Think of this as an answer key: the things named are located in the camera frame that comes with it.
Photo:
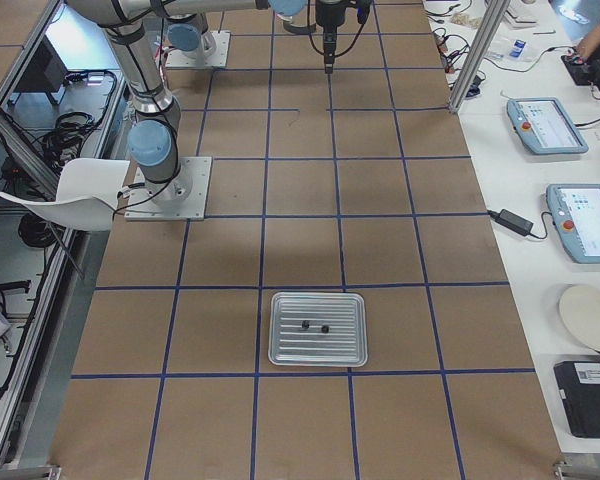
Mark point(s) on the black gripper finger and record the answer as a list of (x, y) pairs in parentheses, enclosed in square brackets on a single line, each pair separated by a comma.
[(328, 63)]

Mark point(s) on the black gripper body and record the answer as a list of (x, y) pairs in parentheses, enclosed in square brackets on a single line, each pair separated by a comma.
[(328, 14)]

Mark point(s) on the ribbed metal tray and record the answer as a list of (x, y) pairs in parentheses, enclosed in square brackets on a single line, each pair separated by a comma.
[(345, 345)]

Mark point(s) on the far blue teach pendant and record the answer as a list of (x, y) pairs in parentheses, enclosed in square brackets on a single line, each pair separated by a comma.
[(544, 127)]

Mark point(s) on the blue teach pendant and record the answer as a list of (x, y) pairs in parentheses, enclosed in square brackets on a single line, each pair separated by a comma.
[(575, 210), (544, 127)]

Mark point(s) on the black power adapter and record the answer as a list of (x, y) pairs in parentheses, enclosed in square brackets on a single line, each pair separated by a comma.
[(517, 224)]

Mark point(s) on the white plastic chair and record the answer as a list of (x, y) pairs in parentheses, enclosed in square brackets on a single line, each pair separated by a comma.
[(86, 195)]

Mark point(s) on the near blue teach pendant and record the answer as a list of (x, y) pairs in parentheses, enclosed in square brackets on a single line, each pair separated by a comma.
[(575, 210)]

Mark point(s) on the white plate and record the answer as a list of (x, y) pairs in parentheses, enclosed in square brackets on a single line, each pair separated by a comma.
[(579, 309)]

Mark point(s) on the black box with label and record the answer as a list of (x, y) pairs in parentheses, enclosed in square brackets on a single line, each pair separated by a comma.
[(579, 388)]

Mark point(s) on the aluminium frame post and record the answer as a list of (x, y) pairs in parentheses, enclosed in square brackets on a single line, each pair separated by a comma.
[(486, 31)]

